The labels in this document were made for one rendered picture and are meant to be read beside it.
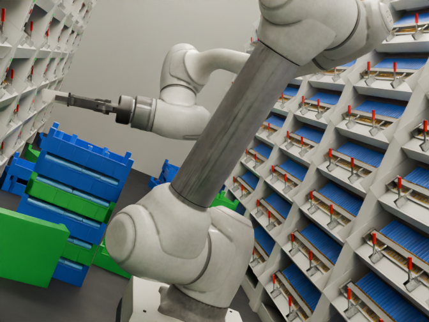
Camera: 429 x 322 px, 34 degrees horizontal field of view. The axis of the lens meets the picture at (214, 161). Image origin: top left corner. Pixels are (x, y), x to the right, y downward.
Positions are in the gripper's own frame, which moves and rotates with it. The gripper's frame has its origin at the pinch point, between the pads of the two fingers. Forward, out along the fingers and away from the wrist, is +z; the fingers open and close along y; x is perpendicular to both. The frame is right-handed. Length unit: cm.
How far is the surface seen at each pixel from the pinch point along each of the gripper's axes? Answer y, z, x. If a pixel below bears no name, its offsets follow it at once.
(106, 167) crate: 50, -18, -23
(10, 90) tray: 83, 22, -6
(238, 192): 217, -100, -50
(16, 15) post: 30.3, 17.1, 19.7
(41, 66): 170, 20, 2
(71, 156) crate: 50, -5, -22
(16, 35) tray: 30.0, 16.0, 13.8
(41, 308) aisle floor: 19, -5, -64
